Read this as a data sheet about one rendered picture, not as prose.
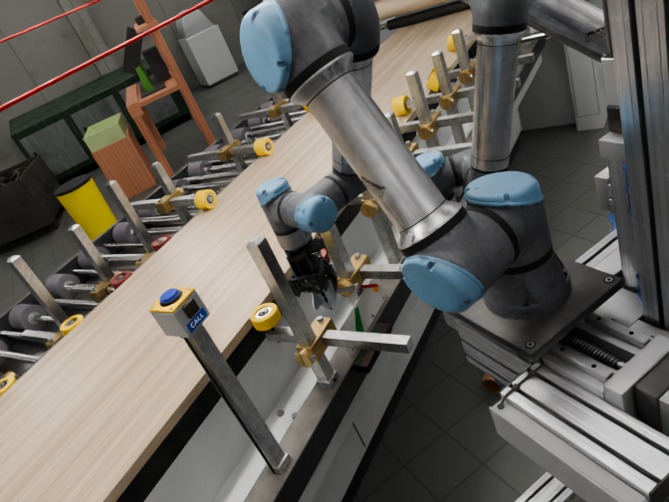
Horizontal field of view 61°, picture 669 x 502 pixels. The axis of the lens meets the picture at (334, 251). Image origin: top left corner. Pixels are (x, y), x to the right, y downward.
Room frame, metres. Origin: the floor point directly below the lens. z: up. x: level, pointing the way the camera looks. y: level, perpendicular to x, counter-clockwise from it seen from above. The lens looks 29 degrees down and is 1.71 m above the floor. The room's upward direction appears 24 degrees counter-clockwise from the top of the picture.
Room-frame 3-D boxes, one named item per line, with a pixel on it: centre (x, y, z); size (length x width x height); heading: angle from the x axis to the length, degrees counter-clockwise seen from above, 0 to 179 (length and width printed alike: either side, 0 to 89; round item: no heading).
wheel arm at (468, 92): (2.14, -0.69, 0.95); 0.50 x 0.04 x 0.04; 50
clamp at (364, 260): (1.37, -0.02, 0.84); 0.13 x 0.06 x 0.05; 140
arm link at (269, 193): (1.13, 0.07, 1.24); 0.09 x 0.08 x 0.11; 30
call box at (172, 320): (0.97, 0.32, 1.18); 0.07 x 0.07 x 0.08; 50
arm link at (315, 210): (1.05, 0.00, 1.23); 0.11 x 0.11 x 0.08; 30
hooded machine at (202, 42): (10.29, 0.60, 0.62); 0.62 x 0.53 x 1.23; 109
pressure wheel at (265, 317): (1.29, 0.24, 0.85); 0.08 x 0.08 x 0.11
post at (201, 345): (0.96, 0.32, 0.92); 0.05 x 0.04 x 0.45; 140
